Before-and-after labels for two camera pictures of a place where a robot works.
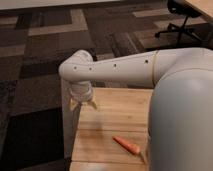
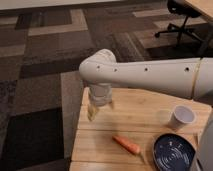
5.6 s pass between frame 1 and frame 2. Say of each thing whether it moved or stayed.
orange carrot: stayed
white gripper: moved
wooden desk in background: stayed
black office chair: stayed
